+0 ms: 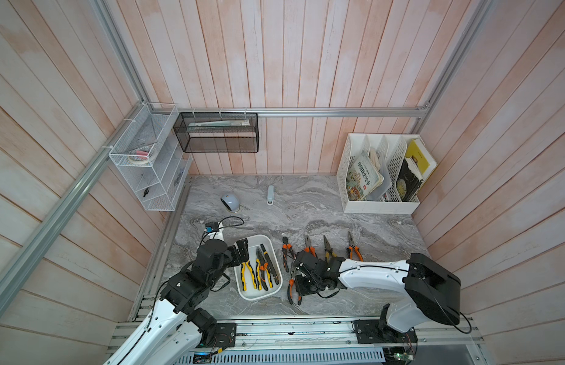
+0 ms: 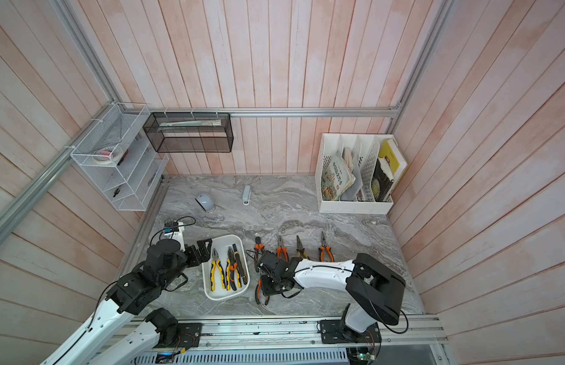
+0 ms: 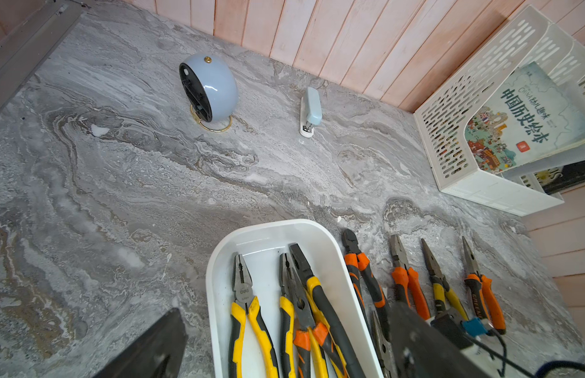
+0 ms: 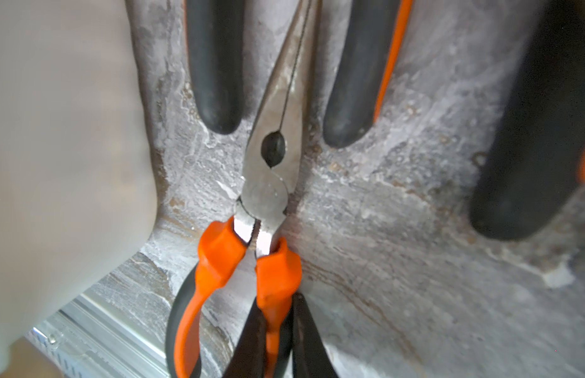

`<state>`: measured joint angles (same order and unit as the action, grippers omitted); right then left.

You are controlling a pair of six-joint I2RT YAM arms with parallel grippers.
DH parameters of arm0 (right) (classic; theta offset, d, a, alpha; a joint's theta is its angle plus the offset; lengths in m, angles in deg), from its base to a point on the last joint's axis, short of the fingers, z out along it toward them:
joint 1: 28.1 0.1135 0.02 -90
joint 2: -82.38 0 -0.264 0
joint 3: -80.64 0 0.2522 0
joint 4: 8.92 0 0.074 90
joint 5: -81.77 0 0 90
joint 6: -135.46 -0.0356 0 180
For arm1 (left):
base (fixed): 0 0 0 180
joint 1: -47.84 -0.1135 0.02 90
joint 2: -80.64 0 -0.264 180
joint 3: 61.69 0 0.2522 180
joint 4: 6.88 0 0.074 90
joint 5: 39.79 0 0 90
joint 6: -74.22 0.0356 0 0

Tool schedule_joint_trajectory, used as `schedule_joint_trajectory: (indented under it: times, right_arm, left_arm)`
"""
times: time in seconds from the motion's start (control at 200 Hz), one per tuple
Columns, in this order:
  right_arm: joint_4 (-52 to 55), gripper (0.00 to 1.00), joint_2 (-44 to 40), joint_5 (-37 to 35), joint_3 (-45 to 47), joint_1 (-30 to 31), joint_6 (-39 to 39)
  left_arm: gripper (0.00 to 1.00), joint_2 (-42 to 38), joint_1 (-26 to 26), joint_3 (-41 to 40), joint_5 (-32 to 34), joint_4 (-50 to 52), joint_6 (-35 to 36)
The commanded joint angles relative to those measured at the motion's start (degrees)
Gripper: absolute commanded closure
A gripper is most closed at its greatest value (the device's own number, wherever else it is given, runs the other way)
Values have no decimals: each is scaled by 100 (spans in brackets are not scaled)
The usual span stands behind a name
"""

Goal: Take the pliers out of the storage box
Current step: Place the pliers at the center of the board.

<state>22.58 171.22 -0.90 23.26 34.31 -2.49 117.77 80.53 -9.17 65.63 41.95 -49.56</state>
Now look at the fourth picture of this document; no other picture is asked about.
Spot orange long nose pliers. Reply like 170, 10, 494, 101
165, 1, 322, 377

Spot orange black pliers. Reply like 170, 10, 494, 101
322, 0, 413, 149

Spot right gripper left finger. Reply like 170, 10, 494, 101
222, 300, 267, 378

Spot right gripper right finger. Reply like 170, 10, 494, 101
292, 293, 339, 378

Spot white plastic storage box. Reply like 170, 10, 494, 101
0, 1, 157, 373

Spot aluminium front rail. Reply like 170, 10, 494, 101
26, 291, 170, 377

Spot yellow black pliers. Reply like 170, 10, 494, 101
469, 1, 585, 240

